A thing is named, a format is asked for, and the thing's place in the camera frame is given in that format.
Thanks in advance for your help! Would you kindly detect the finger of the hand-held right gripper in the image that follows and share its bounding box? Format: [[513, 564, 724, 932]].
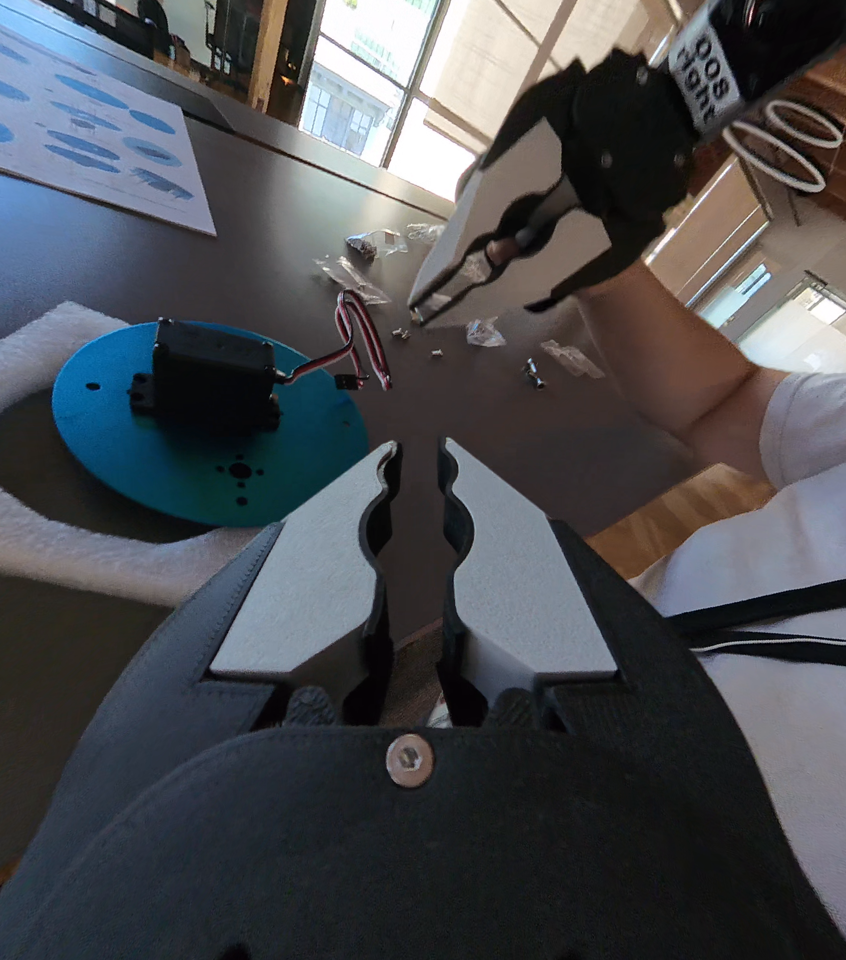
[[421, 207, 613, 327], [406, 123, 568, 309]]

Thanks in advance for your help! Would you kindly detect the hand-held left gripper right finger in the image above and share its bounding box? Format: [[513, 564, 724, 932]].
[[438, 437, 620, 723]]

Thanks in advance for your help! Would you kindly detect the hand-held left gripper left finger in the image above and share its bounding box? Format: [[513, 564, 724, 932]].
[[209, 440, 403, 723]]

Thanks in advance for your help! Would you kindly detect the blue round metal plate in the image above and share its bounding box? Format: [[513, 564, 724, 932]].
[[51, 321, 370, 526]]

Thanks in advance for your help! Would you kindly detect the black servo motor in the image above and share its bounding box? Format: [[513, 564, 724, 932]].
[[129, 318, 281, 432]]

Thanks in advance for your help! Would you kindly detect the person's right forearm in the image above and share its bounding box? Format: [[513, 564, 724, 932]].
[[576, 258, 795, 477]]

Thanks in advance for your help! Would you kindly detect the dark grey desk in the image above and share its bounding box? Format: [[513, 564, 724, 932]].
[[0, 0, 701, 924]]

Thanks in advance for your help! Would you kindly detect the flat clear plastic bag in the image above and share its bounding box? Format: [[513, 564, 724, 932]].
[[312, 255, 394, 307], [540, 339, 607, 380]]

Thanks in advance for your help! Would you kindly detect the clear bag with dark screws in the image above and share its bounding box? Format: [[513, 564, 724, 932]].
[[344, 228, 401, 261]]

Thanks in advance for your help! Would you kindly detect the large window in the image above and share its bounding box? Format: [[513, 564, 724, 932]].
[[299, 0, 485, 204]]

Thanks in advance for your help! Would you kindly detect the person in white shirt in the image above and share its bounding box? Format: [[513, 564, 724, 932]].
[[629, 371, 846, 960]]

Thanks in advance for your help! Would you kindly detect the folded printed instruction sheet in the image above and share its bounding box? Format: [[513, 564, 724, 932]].
[[0, 0, 217, 237]]

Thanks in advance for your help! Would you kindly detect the white ring ceiling lamp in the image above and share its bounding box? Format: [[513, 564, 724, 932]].
[[764, 97, 845, 151], [723, 120, 830, 194]]

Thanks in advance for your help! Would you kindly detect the black lanyard strap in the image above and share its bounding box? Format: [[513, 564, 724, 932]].
[[666, 568, 846, 676]]

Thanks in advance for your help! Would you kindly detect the thin white cord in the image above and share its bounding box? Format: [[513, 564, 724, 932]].
[[693, 632, 846, 657]]

